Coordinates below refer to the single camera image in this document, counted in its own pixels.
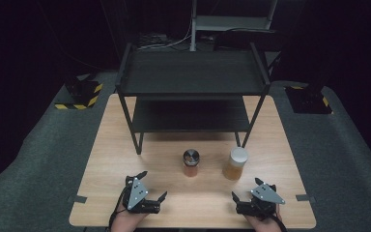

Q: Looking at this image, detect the orange spice jar metal lid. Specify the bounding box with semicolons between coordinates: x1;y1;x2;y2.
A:
182;148;201;178

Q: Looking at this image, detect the white cable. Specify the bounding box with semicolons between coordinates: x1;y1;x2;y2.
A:
138;18;194;51

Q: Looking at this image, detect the black two-tier shelf rack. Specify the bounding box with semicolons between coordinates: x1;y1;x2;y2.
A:
115;42;271;156

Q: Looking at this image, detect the grey tape strip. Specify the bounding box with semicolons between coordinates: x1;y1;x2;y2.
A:
67;194;88;205
295;193;317;203

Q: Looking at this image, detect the grey metal stand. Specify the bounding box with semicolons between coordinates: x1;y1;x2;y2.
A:
189;0;278;52

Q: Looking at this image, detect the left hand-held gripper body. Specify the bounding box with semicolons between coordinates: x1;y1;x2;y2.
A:
121;175;161;215

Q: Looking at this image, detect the person's right hand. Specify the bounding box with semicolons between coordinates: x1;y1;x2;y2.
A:
243;206;285;232

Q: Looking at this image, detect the black power strip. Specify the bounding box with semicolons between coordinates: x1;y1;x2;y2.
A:
137;32;169;48

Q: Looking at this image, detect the amber jar white lid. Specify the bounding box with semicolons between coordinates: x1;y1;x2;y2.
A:
222;146;249;182

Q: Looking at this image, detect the person's left hand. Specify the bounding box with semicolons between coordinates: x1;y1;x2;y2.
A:
110;206;150;232

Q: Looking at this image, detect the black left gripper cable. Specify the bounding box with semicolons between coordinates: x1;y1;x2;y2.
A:
107;186;129;232

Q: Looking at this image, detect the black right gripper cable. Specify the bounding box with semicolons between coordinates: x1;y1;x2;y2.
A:
267;211;289;232

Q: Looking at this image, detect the yellow black striped block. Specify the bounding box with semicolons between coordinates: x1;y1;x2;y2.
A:
284;84;334;115
54;75;104;111

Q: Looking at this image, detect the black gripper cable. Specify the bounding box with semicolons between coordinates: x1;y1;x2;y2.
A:
267;211;289;232
107;186;129;232

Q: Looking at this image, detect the dark flat box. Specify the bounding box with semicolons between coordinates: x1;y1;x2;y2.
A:
214;28;276;51

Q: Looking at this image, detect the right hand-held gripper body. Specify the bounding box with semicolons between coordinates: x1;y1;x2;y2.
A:
236;183;287;222

